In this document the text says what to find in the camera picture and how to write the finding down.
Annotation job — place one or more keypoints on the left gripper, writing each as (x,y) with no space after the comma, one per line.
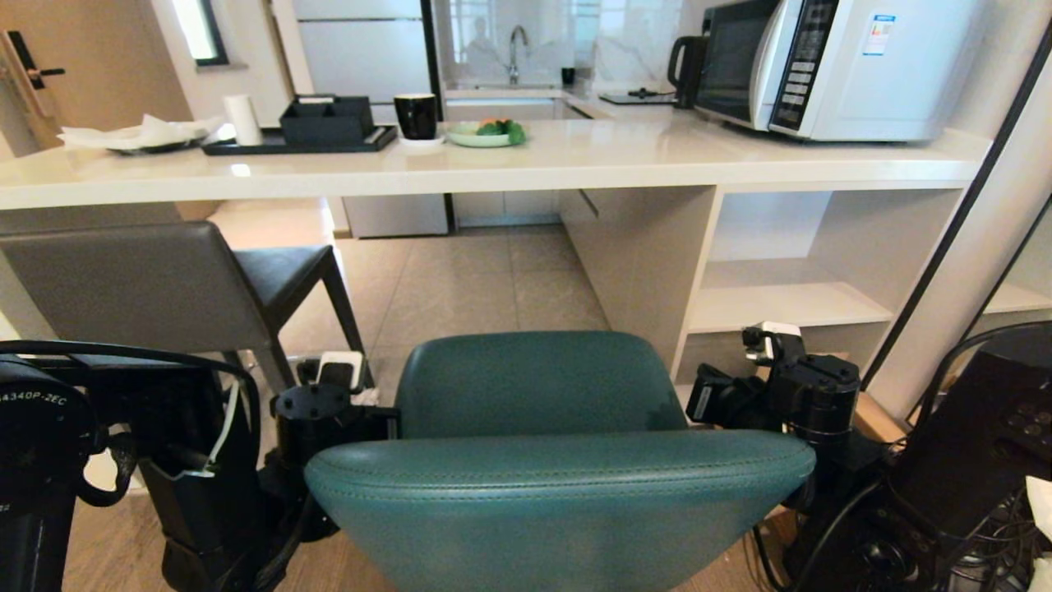
(374,425)

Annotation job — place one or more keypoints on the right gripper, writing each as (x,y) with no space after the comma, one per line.
(731,400)

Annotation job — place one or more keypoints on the teal leather bar stool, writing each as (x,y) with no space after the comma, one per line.
(542,501)

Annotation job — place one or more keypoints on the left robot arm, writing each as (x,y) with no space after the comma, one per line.
(197,460)

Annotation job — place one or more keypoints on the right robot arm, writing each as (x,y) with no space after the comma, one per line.
(978,444)

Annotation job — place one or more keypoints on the grey leather bar stool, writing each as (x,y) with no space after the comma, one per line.
(140,284)

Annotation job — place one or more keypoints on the chrome kitchen faucet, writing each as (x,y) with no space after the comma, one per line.
(515,53)

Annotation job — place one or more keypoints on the white shelf board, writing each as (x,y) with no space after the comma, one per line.
(781,306)

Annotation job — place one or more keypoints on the white saucer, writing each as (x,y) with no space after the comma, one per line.
(421,143)

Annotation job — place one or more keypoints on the pale green plate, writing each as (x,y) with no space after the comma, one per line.
(468,139)

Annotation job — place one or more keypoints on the black organizer box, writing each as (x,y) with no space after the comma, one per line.
(327,125)

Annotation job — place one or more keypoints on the black serving tray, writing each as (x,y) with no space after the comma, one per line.
(246,148)

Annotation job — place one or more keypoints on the black mug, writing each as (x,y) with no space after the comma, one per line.
(416,115)

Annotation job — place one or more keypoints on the flat black kettle base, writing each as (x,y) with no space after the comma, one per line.
(633,98)

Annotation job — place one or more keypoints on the green vegetables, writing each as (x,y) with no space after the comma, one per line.
(501,128)

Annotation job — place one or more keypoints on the black electric kettle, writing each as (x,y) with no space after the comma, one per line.
(689,74)

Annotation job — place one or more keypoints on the white paper roll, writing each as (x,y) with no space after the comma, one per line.
(243,119)

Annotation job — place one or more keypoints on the dark plate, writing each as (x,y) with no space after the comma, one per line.
(156,149)

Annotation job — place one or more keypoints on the white microwave oven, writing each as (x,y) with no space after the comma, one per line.
(871,70)

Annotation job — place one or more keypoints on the white refrigerator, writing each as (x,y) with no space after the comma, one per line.
(362,57)

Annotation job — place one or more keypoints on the white crumpled napkin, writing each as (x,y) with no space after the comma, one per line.
(152,131)

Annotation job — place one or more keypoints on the window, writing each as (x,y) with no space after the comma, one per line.
(201,29)

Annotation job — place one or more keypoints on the wooden door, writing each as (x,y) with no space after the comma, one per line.
(107,66)

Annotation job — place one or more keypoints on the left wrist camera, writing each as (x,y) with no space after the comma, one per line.
(341,367)

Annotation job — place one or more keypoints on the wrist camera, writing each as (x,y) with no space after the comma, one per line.
(777,333)
(341,367)

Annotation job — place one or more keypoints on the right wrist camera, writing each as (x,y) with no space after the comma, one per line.
(777,333)

